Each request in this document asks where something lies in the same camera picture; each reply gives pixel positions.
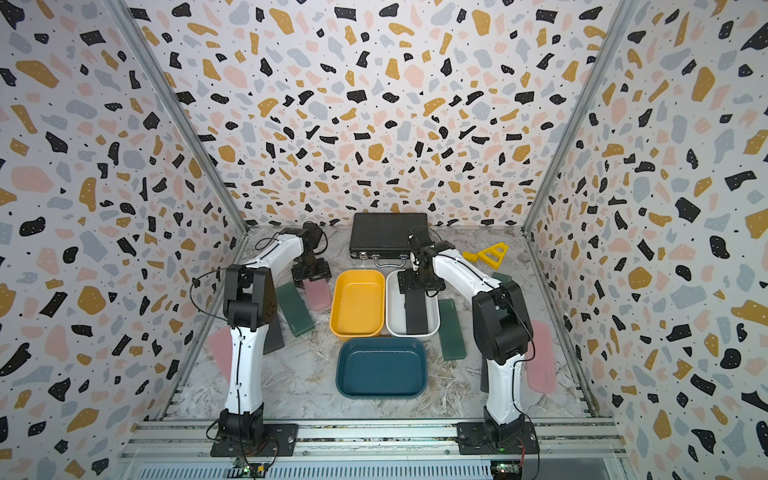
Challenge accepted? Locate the green pencil case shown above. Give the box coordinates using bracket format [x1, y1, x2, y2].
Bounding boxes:
[276, 283, 315, 337]
[438, 299, 467, 361]
[492, 272, 512, 283]

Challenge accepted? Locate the teal storage box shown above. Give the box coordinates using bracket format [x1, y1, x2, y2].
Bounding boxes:
[336, 337, 428, 400]

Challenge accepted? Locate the pink pencil case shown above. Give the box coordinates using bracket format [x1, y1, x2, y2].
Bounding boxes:
[303, 278, 332, 311]
[526, 320, 558, 395]
[206, 327, 233, 381]

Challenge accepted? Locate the black briefcase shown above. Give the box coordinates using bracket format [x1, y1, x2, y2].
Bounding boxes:
[349, 212, 428, 260]

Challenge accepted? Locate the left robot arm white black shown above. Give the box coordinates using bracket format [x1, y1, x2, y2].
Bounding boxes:
[211, 222, 331, 457]

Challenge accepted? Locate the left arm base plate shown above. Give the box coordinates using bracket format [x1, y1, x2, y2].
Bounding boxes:
[210, 422, 299, 458]

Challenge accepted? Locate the yellow storage box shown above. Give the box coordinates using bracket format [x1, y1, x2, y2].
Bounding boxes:
[329, 269, 386, 341]

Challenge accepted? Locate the white storage box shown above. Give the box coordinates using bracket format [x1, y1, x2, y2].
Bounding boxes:
[385, 270, 440, 341]

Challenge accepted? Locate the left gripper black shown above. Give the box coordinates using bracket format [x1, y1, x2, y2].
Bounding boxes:
[292, 255, 332, 287]

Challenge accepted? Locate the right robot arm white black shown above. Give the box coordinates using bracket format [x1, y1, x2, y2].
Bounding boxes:
[394, 232, 533, 452]

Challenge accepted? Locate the aluminium rail front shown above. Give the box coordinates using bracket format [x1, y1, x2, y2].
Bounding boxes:
[118, 418, 635, 479]

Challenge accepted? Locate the yellow plastic triangle piece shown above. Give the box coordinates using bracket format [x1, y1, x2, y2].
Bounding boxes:
[462, 242, 509, 270]

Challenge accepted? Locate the dark grey pencil case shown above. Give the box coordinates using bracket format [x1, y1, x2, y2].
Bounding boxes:
[405, 289, 429, 335]
[263, 312, 285, 355]
[480, 358, 489, 393]

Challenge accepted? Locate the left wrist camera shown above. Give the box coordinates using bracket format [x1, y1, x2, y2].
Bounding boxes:
[301, 221, 324, 251]

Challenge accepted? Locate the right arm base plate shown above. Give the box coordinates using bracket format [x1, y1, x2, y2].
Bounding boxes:
[456, 417, 540, 456]

